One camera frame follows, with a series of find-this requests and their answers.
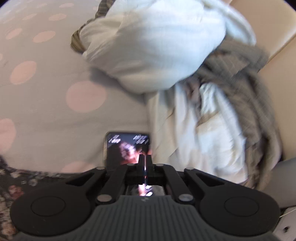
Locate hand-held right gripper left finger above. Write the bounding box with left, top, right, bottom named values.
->
left=66, top=155, right=144, bottom=205

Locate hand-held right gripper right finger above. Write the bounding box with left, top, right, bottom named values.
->
left=145, top=155, right=226, bottom=204

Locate dark floral garment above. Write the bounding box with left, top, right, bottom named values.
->
left=0, top=154, right=93, bottom=237

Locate photo card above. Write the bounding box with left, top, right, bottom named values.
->
left=103, top=132, right=166, bottom=196

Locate white textured garment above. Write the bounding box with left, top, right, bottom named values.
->
left=147, top=82, right=251, bottom=184

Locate tan striped garment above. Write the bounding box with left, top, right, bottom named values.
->
left=70, top=0, right=283, bottom=192

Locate beige padded headboard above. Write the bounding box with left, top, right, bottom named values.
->
left=222, top=0, right=296, bottom=161

